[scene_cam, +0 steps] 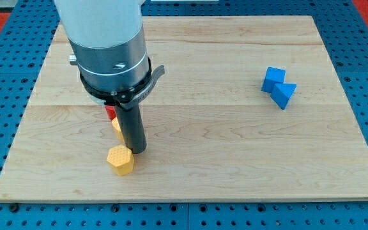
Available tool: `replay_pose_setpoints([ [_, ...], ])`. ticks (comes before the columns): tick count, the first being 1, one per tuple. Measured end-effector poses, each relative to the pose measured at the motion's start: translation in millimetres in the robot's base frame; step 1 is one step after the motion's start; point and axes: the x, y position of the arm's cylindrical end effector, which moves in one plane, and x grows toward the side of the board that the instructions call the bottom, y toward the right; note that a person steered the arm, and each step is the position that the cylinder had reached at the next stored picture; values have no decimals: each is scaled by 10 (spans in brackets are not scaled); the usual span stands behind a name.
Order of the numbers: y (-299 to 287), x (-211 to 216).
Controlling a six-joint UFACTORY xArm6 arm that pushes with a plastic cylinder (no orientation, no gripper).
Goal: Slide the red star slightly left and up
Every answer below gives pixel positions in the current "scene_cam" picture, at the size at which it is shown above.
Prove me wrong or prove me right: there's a black clamp mount ring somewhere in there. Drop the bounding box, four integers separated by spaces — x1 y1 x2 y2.
79 58 165 110

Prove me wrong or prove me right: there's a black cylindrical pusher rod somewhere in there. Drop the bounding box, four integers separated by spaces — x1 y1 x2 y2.
114 105 147 154

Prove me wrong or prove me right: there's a red star block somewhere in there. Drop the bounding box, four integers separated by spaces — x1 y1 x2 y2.
105 105 116 121

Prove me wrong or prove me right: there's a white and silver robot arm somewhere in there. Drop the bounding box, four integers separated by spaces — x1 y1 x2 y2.
54 0 165 154

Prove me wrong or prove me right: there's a yellow block behind rod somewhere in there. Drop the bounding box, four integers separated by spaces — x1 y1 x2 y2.
111 118 125 142

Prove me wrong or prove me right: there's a yellow hexagon block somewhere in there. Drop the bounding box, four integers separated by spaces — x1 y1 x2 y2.
107 144 135 176

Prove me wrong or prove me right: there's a light wooden board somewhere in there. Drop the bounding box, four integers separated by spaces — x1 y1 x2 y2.
0 16 368 203

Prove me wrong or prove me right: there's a blue cube block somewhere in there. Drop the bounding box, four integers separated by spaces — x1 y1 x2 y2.
261 66 286 93

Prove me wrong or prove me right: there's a blue triangular prism block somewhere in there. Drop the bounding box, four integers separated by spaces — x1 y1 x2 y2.
270 83 297 110

